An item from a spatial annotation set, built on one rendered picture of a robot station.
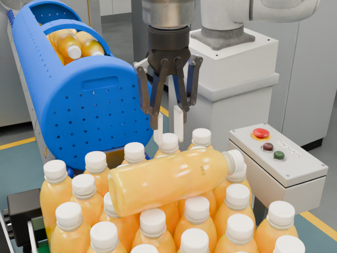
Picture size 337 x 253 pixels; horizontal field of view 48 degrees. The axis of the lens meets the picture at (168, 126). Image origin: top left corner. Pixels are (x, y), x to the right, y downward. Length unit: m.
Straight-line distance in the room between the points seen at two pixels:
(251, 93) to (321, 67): 1.30
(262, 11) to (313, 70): 1.34
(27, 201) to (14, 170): 1.99
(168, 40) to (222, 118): 0.79
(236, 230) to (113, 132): 0.47
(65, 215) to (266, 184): 0.39
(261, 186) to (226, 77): 0.62
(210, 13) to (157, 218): 0.93
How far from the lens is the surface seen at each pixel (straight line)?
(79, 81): 0.87
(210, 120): 1.38
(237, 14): 1.37
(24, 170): 2.82
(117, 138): 0.95
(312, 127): 2.91
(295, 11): 1.36
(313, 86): 2.72
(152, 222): 0.58
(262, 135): 0.84
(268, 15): 1.37
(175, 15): 0.64
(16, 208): 0.85
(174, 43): 0.66
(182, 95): 0.73
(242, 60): 1.38
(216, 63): 1.31
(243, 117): 1.49
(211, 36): 1.41
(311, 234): 2.31
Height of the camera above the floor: 1.51
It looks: 28 degrees down
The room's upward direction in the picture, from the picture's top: straight up
